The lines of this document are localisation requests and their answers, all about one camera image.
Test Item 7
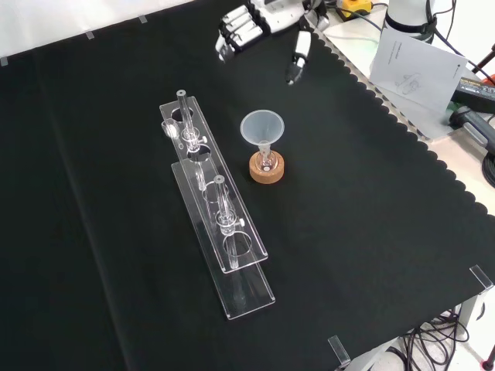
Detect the clear cloth clip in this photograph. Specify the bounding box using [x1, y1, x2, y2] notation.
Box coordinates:
[327, 335, 352, 366]
[469, 264, 495, 291]

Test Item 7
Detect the black power adapter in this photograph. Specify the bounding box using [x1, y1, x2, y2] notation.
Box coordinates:
[451, 75, 495, 114]

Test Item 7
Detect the black cable bundle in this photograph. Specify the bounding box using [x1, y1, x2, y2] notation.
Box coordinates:
[386, 307, 471, 371]

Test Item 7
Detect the white printed booklet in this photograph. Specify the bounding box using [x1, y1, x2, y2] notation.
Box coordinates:
[369, 29, 469, 114]

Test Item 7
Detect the pale board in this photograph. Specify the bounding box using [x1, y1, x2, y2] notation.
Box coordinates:
[323, 17, 465, 142]

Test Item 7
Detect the grey and black hand tool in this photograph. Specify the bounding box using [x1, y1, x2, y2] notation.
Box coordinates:
[448, 106, 495, 152]

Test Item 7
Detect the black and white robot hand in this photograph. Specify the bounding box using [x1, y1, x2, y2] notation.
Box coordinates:
[214, 0, 331, 86]

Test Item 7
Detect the coiled black cable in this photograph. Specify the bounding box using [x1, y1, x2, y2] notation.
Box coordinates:
[480, 152, 495, 183]

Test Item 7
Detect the clear acrylic funnel stand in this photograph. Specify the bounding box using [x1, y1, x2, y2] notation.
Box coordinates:
[159, 89, 277, 322]

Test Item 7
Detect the grey table leg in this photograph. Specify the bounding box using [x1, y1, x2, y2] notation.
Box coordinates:
[459, 295, 486, 351]

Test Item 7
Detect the small clear glass weighing funnel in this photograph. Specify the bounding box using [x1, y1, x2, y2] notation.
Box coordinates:
[161, 118, 180, 141]

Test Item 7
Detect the small glass round-bottom flask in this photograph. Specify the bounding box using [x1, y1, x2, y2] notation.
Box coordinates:
[254, 141, 277, 173]

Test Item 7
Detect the yellow stop button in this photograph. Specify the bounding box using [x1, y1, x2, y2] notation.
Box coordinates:
[335, 0, 374, 19]

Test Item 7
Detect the translucent plastic funnel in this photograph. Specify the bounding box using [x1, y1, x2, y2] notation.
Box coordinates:
[239, 110, 285, 156]

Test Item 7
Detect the cork ring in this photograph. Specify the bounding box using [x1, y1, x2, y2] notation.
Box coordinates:
[248, 151, 287, 185]

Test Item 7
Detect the black tripod leg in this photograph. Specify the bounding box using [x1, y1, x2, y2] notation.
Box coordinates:
[473, 42, 495, 75]

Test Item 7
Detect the black bench cloth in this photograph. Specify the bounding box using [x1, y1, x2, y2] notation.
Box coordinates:
[0, 0, 495, 371]

